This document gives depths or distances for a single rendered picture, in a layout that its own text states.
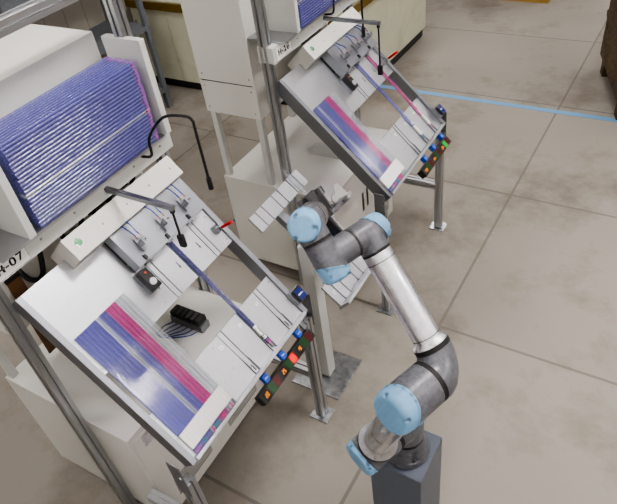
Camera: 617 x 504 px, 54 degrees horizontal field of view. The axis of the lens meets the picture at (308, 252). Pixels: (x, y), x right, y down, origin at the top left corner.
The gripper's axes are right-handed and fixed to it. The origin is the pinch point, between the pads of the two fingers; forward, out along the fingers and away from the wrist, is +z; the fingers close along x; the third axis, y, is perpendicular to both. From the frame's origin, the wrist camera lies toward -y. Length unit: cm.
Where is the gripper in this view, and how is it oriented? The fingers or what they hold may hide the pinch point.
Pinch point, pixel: (330, 209)
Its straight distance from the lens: 171.6
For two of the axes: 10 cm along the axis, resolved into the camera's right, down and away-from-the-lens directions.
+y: -5.8, -8.1, -0.8
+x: -7.9, 5.4, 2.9
